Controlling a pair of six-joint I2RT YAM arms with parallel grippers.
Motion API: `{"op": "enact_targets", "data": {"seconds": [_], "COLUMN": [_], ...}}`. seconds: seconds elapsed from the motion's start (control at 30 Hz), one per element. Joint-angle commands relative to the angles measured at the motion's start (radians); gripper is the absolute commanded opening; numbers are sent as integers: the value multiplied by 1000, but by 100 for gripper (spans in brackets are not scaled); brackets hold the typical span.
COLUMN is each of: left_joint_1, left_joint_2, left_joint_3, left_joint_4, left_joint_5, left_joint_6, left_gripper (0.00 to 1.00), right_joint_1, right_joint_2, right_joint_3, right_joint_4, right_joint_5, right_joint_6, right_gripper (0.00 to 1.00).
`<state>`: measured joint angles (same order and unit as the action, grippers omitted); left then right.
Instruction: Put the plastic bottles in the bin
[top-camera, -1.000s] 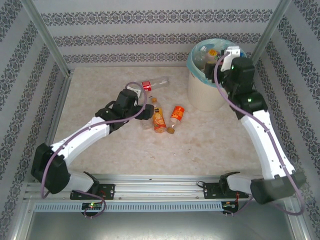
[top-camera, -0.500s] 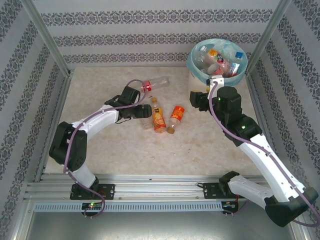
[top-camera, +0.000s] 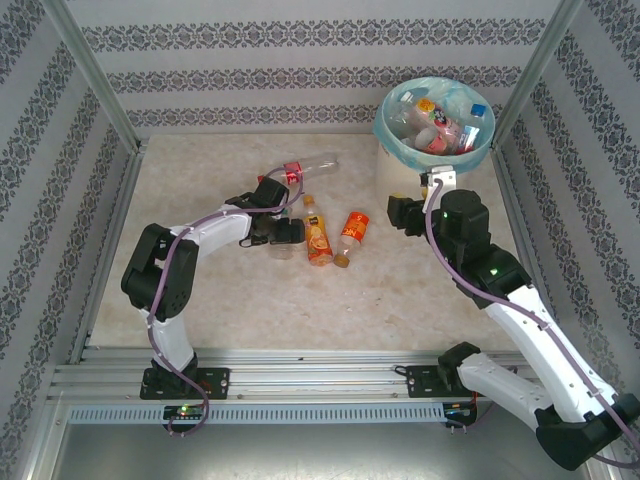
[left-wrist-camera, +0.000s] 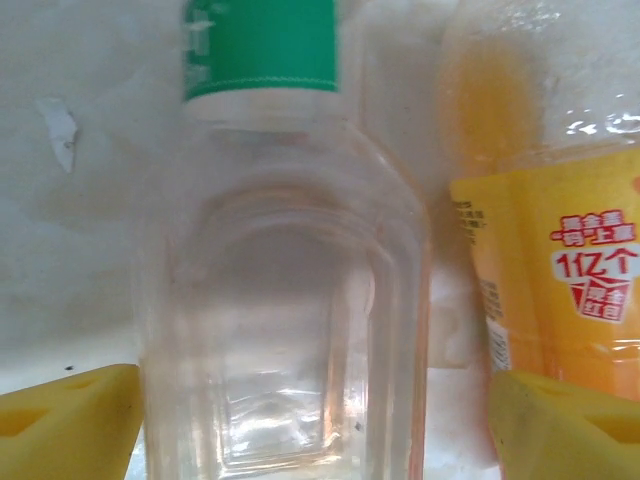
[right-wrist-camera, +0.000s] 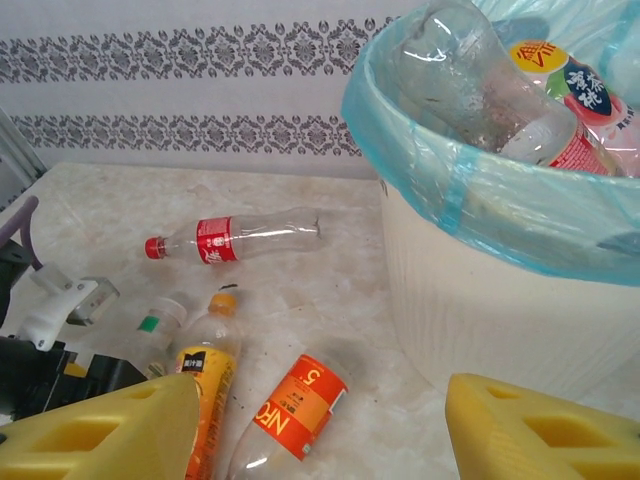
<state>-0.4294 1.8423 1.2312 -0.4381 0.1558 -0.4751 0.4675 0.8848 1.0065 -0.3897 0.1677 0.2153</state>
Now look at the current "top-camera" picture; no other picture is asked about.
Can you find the orange juice bottle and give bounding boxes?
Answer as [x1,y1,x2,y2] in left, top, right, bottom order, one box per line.
[301,194,335,267]

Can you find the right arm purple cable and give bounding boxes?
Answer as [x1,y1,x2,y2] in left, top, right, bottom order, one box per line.
[424,182,640,469]

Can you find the clear plastic bottle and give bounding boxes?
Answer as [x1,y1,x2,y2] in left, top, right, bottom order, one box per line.
[392,89,424,129]
[266,242,297,262]

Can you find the aluminium side rail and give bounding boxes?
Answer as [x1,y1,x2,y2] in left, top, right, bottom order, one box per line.
[491,147,544,301]
[67,142,149,365]

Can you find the aluminium frame post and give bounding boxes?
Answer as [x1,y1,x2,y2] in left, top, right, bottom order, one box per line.
[491,0,585,149]
[40,0,143,154]

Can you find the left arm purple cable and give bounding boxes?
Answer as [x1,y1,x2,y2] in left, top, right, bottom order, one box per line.
[147,167,306,437]

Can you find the slotted grey cable duct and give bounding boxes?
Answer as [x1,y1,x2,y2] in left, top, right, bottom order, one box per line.
[66,403,447,426]

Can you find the white ribbed waste bin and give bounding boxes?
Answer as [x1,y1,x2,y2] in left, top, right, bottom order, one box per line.
[373,75,497,209]

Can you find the orange NFC label bottle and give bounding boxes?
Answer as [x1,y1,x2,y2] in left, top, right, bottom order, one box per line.
[333,210,373,270]

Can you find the pink drink bottle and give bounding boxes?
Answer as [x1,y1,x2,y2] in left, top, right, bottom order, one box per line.
[414,97,464,155]

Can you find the grey metal base panel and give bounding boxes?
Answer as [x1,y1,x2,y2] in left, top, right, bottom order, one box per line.
[49,423,601,480]

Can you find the Wahaha water bottle white cap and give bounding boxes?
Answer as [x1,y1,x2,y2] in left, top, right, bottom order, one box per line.
[452,124,482,154]

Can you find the clear cola bottle red label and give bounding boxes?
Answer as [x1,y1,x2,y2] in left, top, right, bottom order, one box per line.
[257,153,340,185]

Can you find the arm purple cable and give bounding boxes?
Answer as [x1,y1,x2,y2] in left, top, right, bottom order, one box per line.
[147,167,306,437]
[424,182,640,469]

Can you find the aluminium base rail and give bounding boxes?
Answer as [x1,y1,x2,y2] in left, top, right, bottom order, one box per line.
[49,347,541,401]

